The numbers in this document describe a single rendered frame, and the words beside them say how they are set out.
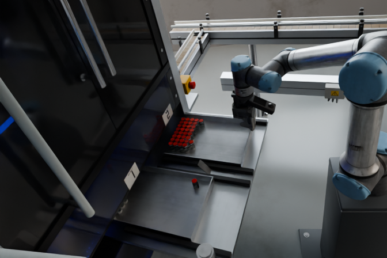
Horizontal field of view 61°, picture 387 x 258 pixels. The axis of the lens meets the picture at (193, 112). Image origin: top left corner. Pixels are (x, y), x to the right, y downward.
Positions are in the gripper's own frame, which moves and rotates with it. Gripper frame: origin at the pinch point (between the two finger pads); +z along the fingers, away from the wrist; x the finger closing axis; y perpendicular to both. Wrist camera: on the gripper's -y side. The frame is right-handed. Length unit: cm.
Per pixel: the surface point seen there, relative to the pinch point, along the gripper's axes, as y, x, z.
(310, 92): -17, -84, 46
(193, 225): 11.6, 47.8, 3.2
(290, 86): -4, -84, 41
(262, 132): -3.3, -1.8, 3.6
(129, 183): 36, 44, -10
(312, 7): -5, -243, 59
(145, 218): 30, 49, 3
